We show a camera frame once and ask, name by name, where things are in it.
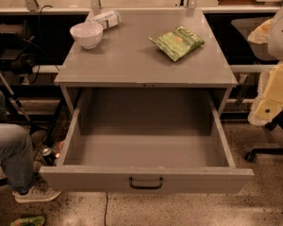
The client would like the grey top drawer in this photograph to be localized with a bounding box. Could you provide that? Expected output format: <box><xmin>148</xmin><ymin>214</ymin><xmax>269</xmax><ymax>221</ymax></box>
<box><xmin>41</xmin><ymin>89</ymin><xmax>254</xmax><ymax>194</ymax></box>

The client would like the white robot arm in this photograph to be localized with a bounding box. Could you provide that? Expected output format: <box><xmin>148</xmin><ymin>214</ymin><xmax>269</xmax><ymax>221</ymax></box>
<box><xmin>268</xmin><ymin>6</ymin><xmax>283</xmax><ymax>60</ymax></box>

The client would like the green snack bag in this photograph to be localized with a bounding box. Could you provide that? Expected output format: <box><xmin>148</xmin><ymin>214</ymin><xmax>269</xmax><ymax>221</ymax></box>
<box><xmin>150</xmin><ymin>25</ymin><xmax>205</xmax><ymax>62</ymax></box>

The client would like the white ceramic bowl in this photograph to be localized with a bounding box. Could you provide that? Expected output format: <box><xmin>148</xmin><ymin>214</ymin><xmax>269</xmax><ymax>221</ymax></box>
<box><xmin>70</xmin><ymin>22</ymin><xmax>103</xmax><ymax>49</ymax></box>

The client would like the grey sneaker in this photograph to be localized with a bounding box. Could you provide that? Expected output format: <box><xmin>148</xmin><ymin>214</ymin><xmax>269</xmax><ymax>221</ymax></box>
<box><xmin>12</xmin><ymin>181</ymin><xmax>61</xmax><ymax>203</ymax></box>

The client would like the person's leg in jeans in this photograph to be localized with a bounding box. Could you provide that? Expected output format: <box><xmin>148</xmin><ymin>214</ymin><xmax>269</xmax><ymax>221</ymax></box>
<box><xmin>0</xmin><ymin>90</ymin><xmax>36</xmax><ymax>195</ymax></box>

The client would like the black office chair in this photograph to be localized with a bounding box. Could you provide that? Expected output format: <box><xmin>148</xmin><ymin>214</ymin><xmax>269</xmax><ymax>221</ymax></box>
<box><xmin>244</xmin><ymin>99</ymin><xmax>283</xmax><ymax>164</ymax></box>

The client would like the black equipment on left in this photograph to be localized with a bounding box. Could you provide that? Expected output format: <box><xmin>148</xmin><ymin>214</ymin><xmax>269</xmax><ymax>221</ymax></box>
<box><xmin>0</xmin><ymin>24</ymin><xmax>37</xmax><ymax>75</ymax></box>

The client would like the green object on floor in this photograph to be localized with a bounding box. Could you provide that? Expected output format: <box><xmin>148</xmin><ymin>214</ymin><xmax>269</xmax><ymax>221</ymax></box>
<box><xmin>9</xmin><ymin>216</ymin><xmax>45</xmax><ymax>226</ymax></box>

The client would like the black drawer handle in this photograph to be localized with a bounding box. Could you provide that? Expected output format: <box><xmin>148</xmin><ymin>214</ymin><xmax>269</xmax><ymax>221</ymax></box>
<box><xmin>129</xmin><ymin>177</ymin><xmax>163</xmax><ymax>190</ymax></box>

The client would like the black floor cable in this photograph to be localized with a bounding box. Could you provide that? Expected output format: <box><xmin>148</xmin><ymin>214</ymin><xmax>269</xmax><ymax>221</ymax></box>
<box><xmin>103</xmin><ymin>193</ymin><xmax>109</xmax><ymax>226</ymax></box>

